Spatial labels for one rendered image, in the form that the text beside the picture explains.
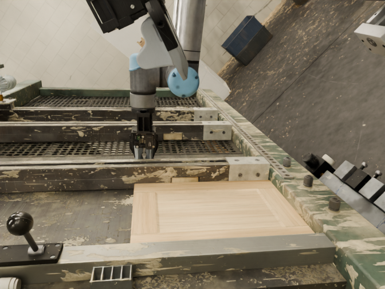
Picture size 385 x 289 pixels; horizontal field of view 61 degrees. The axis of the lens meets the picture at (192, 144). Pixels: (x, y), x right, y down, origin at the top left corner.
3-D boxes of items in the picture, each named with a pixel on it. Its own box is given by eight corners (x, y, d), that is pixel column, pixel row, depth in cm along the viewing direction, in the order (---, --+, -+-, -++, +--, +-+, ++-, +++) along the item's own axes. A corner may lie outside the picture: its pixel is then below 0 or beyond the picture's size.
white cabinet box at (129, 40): (231, 92, 474) (115, -11, 411) (204, 120, 490) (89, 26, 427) (225, 82, 529) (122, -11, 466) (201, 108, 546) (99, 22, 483)
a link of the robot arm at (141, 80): (159, 54, 88) (128, 54, 87) (159, 95, 92) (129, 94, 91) (158, 53, 96) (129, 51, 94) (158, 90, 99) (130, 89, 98)
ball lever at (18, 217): (47, 263, 59) (26, 227, 49) (25, 265, 58) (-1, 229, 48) (51, 243, 61) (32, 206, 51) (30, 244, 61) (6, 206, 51)
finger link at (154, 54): (154, 92, 46) (123, 29, 42) (193, 75, 45) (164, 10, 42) (153, 99, 44) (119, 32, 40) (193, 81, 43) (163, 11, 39)
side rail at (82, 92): (196, 105, 243) (196, 90, 240) (40, 104, 228) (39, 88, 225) (194, 102, 251) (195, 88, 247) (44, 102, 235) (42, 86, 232)
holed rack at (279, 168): (293, 178, 93) (294, 176, 93) (283, 179, 93) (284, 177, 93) (200, 89, 248) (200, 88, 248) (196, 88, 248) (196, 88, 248)
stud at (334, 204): (341, 212, 76) (343, 200, 75) (331, 213, 76) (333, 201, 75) (335, 207, 78) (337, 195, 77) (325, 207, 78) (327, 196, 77)
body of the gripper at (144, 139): (130, 151, 95) (129, 111, 91) (132, 141, 103) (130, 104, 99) (156, 151, 96) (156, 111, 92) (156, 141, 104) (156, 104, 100)
